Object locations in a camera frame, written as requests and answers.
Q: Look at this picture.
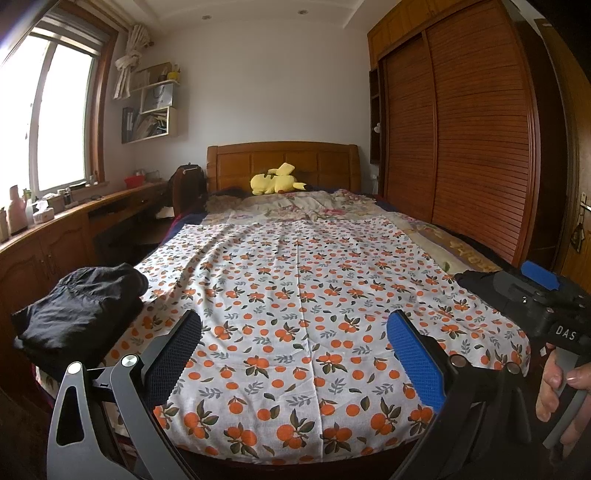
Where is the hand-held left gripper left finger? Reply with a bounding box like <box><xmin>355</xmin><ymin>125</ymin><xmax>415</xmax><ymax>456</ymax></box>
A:
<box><xmin>46</xmin><ymin>309</ymin><xmax>204</xmax><ymax>480</ymax></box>

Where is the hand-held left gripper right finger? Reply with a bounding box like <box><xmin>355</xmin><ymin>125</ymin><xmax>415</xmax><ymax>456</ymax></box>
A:
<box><xmin>386</xmin><ymin>309</ymin><xmax>539</xmax><ymax>480</ymax></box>

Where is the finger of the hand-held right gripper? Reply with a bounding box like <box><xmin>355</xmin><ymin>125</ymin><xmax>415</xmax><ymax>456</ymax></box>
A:
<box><xmin>501</xmin><ymin>277</ymin><xmax>548</xmax><ymax>324</ymax></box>
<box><xmin>521</xmin><ymin>260</ymin><xmax>573</xmax><ymax>296</ymax></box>

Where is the black garment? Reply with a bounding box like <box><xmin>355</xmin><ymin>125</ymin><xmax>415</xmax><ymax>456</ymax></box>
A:
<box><xmin>454</xmin><ymin>269</ymin><xmax>509</xmax><ymax>310</ymax></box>

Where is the black jacket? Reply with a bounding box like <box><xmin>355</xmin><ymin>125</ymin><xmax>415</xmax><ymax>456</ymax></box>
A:
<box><xmin>11</xmin><ymin>263</ymin><xmax>149</xmax><ymax>374</ymax></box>

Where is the person's right hand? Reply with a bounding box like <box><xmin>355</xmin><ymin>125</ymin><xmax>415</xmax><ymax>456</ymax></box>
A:
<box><xmin>536</xmin><ymin>355</ymin><xmax>591</xmax><ymax>457</ymax></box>

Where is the orange print bedsheet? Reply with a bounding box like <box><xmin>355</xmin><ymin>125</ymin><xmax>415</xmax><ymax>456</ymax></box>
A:
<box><xmin>104</xmin><ymin>217</ymin><xmax>532</xmax><ymax>464</ymax></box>

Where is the navy blanket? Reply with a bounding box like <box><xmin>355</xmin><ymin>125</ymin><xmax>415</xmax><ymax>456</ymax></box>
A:
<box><xmin>168</xmin><ymin>210</ymin><xmax>208</xmax><ymax>236</ymax></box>

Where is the wooden door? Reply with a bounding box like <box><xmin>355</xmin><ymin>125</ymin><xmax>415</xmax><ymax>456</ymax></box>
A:
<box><xmin>538</xmin><ymin>18</ymin><xmax>591</xmax><ymax>287</ymax></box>

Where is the wooden louvered wardrobe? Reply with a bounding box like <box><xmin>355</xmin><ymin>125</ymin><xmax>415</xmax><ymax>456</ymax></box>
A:
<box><xmin>367</xmin><ymin>0</ymin><xmax>568</xmax><ymax>278</ymax></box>

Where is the wooden desk cabinet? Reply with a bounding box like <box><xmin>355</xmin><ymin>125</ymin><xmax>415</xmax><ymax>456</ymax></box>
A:
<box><xmin>0</xmin><ymin>180</ymin><xmax>169</xmax><ymax>324</ymax></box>

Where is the black backpack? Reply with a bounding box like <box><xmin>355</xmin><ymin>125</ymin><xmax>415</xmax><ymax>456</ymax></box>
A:
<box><xmin>168</xmin><ymin>162</ymin><xmax>208</xmax><ymax>213</ymax></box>

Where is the floral quilt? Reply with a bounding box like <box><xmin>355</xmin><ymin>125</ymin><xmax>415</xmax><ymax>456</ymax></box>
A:
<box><xmin>205</xmin><ymin>189</ymin><xmax>504</xmax><ymax>273</ymax></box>

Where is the yellow plush toy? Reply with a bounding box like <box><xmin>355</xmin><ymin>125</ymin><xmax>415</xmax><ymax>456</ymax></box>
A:
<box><xmin>250</xmin><ymin>162</ymin><xmax>308</xmax><ymax>195</ymax></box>

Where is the pink bottle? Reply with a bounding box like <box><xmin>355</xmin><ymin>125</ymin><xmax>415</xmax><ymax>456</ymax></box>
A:
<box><xmin>8</xmin><ymin>185</ymin><xmax>29</xmax><ymax>235</ymax></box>

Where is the wooden bed headboard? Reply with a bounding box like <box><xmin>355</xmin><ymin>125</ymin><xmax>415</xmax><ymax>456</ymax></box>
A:
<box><xmin>206</xmin><ymin>142</ymin><xmax>361</xmax><ymax>195</ymax></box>

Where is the white paper bag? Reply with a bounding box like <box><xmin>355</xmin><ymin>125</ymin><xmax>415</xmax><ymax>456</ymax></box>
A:
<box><xmin>141</xmin><ymin>83</ymin><xmax>175</xmax><ymax>114</ymax></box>

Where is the wooden framed window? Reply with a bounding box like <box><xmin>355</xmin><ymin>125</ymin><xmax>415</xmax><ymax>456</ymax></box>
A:
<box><xmin>0</xmin><ymin>14</ymin><xmax>118</xmax><ymax>195</ymax></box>

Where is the tied white curtain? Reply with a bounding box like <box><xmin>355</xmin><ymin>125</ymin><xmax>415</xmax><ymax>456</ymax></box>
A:
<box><xmin>113</xmin><ymin>23</ymin><xmax>153</xmax><ymax>100</ymax></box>

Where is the metal door handle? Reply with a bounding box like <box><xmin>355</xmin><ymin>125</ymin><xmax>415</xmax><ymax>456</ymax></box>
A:
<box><xmin>570</xmin><ymin>191</ymin><xmax>591</xmax><ymax>252</ymax></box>

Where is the white wall shelf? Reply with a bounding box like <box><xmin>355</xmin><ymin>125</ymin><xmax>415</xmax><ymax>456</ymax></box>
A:
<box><xmin>121</xmin><ymin>62</ymin><xmax>181</xmax><ymax>145</ymax></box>

